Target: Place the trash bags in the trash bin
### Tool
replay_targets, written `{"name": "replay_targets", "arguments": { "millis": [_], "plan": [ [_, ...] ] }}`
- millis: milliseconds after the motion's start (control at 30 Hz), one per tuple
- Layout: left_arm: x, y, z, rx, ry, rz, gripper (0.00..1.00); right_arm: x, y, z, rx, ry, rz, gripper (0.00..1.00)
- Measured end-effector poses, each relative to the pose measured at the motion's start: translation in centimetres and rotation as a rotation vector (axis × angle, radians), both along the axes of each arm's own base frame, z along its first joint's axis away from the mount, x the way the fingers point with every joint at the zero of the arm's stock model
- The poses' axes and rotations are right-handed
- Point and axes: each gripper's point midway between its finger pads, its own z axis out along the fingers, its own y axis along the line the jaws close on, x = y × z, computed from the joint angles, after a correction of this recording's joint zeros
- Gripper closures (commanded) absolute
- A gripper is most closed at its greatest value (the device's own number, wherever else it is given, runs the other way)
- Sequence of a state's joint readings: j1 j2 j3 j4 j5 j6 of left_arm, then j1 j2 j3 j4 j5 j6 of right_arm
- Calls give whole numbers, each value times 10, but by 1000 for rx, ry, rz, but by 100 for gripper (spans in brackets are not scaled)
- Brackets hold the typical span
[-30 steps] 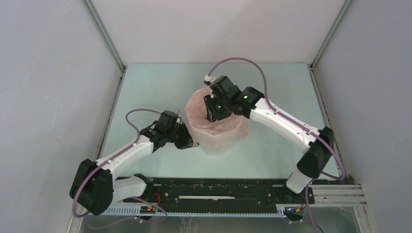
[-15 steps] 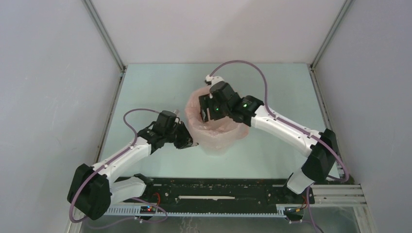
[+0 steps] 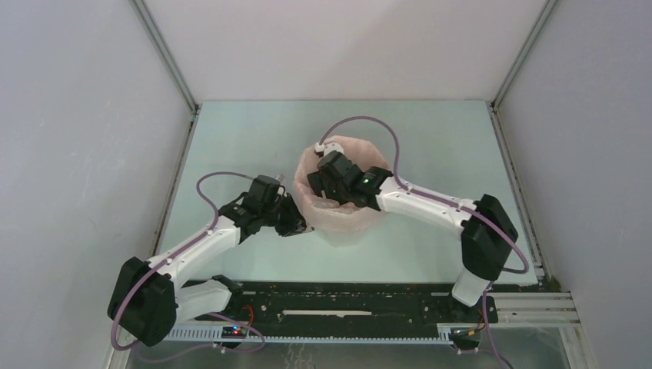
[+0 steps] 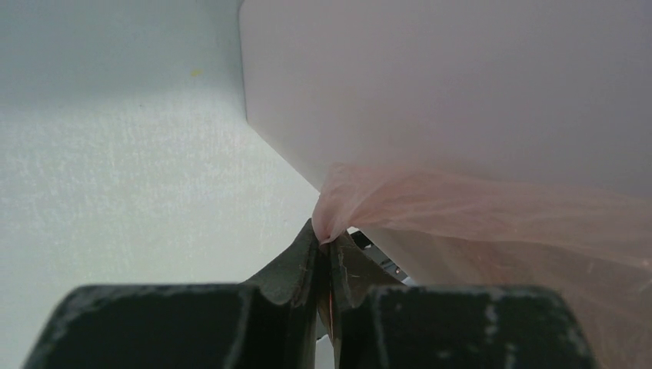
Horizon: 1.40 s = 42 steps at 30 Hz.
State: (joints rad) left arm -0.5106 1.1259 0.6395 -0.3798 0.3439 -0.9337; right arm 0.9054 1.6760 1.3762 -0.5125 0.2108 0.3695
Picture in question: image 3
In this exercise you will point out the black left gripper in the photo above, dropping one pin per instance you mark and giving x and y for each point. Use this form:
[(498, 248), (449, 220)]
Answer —
[(296, 221)]

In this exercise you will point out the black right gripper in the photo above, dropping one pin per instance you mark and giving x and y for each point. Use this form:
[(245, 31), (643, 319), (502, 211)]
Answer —
[(321, 180)]

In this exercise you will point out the pink plastic trash bag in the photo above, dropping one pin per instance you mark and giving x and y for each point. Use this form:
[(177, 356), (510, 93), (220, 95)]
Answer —
[(327, 215)]

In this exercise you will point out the white faceted trash bin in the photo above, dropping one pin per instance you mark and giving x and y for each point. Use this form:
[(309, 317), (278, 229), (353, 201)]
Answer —
[(346, 234)]

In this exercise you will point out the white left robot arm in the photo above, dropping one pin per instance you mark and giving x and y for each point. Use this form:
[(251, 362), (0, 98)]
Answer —
[(151, 296)]

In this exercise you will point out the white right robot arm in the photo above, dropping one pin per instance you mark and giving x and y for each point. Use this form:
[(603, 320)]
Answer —
[(485, 231)]

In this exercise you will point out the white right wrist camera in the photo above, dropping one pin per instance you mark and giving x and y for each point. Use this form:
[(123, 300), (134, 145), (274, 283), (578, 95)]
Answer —
[(324, 149)]

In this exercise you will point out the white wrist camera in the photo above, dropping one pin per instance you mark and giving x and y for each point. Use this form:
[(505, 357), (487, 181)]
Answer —
[(324, 149), (281, 179)]

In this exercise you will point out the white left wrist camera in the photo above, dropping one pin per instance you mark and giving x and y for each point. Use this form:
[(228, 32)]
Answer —
[(281, 179)]

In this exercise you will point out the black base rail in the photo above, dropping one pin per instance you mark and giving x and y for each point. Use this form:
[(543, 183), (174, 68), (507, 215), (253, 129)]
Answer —
[(367, 308)]

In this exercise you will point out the white cable duct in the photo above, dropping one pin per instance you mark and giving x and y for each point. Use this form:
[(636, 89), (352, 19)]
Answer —
[(228, 333)]

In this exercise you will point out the aluminium frame post left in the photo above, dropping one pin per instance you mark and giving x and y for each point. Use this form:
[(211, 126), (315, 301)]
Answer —
[(157, 38)]

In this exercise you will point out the aluminium frame post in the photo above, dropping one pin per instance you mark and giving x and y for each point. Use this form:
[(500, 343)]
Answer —
[(540, 23), (157, 38)]

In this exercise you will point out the aluminium frame post right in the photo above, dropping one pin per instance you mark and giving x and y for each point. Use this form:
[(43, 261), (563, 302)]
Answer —
[(540, 23)]

